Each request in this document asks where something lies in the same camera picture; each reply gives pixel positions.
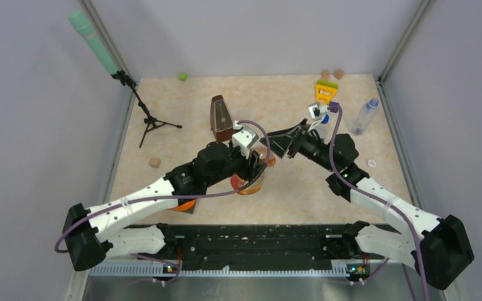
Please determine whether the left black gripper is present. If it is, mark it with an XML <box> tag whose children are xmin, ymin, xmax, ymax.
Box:
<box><xmin>206</xmin><ymin>136</ymin><xmax>267</xmax><ymax>187</ymax></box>

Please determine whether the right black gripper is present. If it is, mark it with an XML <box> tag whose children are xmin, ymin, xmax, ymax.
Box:
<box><xmin>260</xmin><ymin>119</ymin><xmax>338</xmax><ymax>173</ymax></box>

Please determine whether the orange juice bottle yellow cap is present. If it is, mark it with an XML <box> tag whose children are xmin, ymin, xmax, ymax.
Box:
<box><xmin>230</xmin><ymin>147</ymin><xmax>276</xmax><ymax>196</ymax></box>

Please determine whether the clear small water bottle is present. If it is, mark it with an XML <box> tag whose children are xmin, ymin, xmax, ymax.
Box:
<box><xmin>351</xmin><ymin>98</ymin><xmax>380</xmax><ymax>136</ymax></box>

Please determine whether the blue cap labelled bottle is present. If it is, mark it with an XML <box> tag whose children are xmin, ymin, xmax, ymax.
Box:
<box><xmin>312</xmin><ymin>114</ymin><xmax>329</xmax><ymax>141</ymax></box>

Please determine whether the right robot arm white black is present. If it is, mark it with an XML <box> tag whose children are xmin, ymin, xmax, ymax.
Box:
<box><xmin>260</xmin><ymin>120</ymin><xmax>474</xmax><ymax>290</ymax></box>

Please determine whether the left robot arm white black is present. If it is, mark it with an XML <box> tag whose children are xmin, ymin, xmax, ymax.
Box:
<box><xmin>55</xmin><ymin>141</ymin><xmax>270</xmax><ymax>272</ymax></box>

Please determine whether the brown wooden metronome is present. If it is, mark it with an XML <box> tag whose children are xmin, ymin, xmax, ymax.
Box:
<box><xmin>210</xmin><ymin>95</ymin><xmax>235</xmax><ymax>142</ymax></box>

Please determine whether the purple cube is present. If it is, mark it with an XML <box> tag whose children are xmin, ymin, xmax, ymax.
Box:
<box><xmin>328</xmin><ymin>102</ymin><xmax>340</xmax><ymax>111</ymax></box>

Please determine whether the yellow triangular toy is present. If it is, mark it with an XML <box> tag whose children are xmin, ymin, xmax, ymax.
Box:
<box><xmin>315</xmin><ymin>80</ymin><xmax>339</xmax><ymax>105</ymax></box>

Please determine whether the orange tape dispenser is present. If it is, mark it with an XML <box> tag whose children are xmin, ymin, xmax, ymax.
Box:
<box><xmin>170</xmin><ymin>199</ymin><xmax>198</xmax><ymax>213</ymax></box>

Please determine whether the dark grey square mat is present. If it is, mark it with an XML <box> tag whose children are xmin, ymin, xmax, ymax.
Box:
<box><xmin>178</xmin><ymin>199</ymin><xmax>200</xmax><ymax>215</ymax></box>

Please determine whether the tan wooden block left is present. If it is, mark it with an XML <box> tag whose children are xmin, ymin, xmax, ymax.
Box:
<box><xmin>321</xmin><ymin>69</ymin><xmax>331</xmax><ymax>82</ymax></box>

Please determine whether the tan wooden block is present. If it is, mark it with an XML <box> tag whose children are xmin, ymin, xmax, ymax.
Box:
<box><xmin>333</xmin><ymin>68</ymin><xmax>346</xmax><ymax>80</ymax></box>
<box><xmin>321</xmin><ymin>69</ymin><xmax>331</xmax><ymax>82</ymax></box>

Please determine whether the tan wooden block right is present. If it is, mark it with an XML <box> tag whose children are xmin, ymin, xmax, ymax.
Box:
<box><xmin>333</xmin><ymin>68</ymin><xmax>346</xmax><ymax>80</ymax></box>

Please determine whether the tan wooden cube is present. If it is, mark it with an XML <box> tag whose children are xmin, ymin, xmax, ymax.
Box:
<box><xmin>148</xmin><ymin>157</ymin><xmax>161</xmax><ymax>169</ymax></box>

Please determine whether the black tripod microphone stand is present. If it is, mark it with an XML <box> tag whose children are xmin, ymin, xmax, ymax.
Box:
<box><xmin>111</xmin><ymin>70</ymin><xmax>183</xmax><ymax>148</ymax></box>

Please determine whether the small green cube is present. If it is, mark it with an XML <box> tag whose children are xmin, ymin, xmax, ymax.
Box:
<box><xmin>178</xmin><ymin>73</ymin><xmax>188</xmax><ymax>82</ymax></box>

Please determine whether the mint green microphone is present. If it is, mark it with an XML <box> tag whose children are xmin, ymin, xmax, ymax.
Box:
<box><xmin>68</xmin><ymin>10</ymin><xmax>119</xmax><ymax>78</ymax></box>

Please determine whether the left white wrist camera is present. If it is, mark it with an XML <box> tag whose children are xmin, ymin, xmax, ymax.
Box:
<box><xmin>231</xmin><ymin>120</ymin><xmax>259</xmax><ymax>159</ymax></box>

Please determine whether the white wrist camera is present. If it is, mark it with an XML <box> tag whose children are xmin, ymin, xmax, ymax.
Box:
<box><xmin>231</xmin><ymin>120</ymin><xmax>259</xmax><ymax>159</ymax></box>
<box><xmin>308</xmin><ymin>102</ymin><xmax>331</xmax><ymax>132</ymax></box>

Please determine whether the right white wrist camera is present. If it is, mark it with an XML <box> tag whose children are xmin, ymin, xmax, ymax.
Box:
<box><xmin>308</xmin><ymin>102</ymin><xmax>331</xmax><ymax>132</ymax></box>

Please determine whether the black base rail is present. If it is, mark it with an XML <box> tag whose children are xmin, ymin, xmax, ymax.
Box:
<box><xmin>127</xmin><ymin>223</ymin><xmax>392</xmax><ymax>273</ymax></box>

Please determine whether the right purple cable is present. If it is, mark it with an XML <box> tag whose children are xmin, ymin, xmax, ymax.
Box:
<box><xmin>327</xmin><ymin>104</ymin><xmax>431</xmax><ymax>301</ymax></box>

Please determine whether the purple cable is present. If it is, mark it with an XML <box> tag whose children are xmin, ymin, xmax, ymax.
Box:
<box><xmin>327</xmin><ymin>104</ymin><xmax>431</xmax><ymax>301</ymax></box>
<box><xmin>54</xmin><ymin>120</ymin><xmax>272</xmax><ymax>254</ymax></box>

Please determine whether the grey toothed cable tray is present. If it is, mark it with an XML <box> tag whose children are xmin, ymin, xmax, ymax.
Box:
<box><xmin>89</xmin><ymin>261</ymin><xmax>366</xmax><ymax>278</ymax></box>

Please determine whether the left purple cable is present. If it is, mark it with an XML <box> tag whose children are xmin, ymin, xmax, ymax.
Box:
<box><xmin>54</xmin><ymin>120</ymin><xmax>272</xmax><ymax>254</ymax></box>

